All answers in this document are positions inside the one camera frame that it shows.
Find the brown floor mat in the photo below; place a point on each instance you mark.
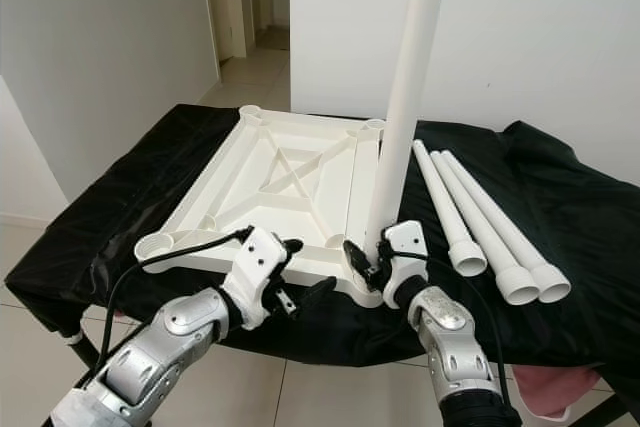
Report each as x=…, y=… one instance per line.
x=272, y=37

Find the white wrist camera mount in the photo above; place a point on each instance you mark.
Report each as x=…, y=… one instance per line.
x=265, y=257
x=408, y=252

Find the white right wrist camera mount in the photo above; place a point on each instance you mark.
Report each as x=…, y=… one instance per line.
x=408, y=252

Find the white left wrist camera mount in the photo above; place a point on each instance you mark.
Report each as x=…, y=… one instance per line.
x=265, y=257

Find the white plastic table top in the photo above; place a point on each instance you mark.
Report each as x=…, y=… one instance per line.
x=270, y=179

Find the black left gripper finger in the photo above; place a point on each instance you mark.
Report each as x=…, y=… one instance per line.
x=292, y=247
x=318, y=293

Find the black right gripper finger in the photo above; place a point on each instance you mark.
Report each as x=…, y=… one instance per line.
x=357, y=259

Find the white plastic table leg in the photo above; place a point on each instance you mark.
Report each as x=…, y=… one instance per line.
x=500, y=217
x=480, y=222
x=408, y=97
x=444, y=202

